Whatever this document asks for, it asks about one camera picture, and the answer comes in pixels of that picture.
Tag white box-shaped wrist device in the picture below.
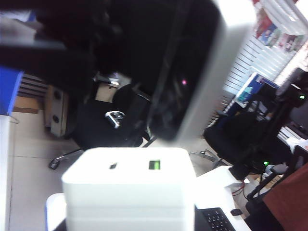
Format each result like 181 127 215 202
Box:
61 147 197 231

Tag black office chair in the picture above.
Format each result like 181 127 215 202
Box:
189 112 268 174
49 84 157 170

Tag white device with black face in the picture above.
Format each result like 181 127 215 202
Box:
146 0 257 145

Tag beige cabinet with round holes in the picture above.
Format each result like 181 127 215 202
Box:
43 84 72 139

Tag small black keyboard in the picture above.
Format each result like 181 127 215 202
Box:
201 207 238 231

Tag white window blinds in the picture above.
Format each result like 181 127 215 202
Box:
221 0 308 97

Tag colourful hanging window cards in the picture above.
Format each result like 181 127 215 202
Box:
252 0 306 53

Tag blue office partition panel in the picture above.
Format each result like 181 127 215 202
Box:
0 66 24 116

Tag rust red panel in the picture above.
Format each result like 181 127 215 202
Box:
263 162 308 231

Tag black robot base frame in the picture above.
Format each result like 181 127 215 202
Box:
228 67 308 207

